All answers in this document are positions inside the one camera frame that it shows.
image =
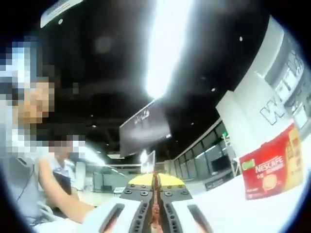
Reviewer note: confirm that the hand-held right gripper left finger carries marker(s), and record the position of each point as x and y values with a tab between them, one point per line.
136	201

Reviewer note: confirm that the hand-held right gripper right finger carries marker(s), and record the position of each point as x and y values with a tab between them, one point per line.
175	201

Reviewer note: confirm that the red coffee pouch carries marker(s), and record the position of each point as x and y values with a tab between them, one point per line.
156	194

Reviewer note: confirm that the red coffee box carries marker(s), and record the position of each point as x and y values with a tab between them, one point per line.
269	170

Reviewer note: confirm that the white step ladder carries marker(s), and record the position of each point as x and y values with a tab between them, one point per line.
236	167

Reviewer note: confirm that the large monitor screen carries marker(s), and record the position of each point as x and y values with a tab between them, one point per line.
145	131

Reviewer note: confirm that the person in grey shirt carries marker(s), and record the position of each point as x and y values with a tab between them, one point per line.
22	182

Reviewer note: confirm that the ceiling light strip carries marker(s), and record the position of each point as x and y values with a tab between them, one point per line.
167	48

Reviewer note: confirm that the grey metal shelf rack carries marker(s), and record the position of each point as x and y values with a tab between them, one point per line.
297	80

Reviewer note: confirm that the ceiling air vent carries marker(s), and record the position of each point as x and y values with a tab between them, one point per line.
60	12

